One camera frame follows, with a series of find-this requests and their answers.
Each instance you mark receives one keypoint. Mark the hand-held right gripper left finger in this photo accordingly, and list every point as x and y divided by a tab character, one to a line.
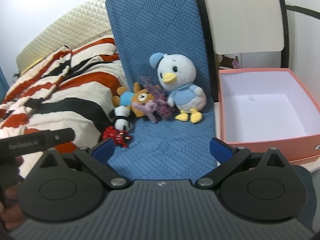
103	151

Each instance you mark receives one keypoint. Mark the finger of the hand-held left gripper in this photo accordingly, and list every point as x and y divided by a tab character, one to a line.
60	135

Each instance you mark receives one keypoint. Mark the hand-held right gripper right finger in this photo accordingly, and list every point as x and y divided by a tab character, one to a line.
220	150

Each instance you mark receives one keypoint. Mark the red shiny toy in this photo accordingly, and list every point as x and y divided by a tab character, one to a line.
116	135

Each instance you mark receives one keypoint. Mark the black and white panda plush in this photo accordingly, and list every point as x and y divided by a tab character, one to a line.
121	120

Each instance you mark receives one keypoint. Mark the pink cardboard box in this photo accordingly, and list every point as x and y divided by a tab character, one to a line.
265	110

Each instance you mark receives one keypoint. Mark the brown bear plush toy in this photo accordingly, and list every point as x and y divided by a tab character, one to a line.
136	97

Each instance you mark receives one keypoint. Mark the purple fuzzy plush toy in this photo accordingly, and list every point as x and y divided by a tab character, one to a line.
157	105

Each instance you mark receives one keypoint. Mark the white duck plush toy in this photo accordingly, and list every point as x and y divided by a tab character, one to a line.
178	80

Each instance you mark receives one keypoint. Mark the person's left hand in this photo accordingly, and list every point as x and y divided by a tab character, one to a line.
7	205

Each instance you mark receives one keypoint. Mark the striped fleece blanket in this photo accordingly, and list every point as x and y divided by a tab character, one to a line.
57	92

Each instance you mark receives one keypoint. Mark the small pink item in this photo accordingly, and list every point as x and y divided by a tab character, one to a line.
235	63

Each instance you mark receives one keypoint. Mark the blue textured cushion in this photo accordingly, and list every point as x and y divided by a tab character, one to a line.
162	42

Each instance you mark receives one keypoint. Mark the white plastic chair back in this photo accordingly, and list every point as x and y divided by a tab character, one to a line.
240	17

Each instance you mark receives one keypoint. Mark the black curved tube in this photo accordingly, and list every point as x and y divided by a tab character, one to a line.
283	30

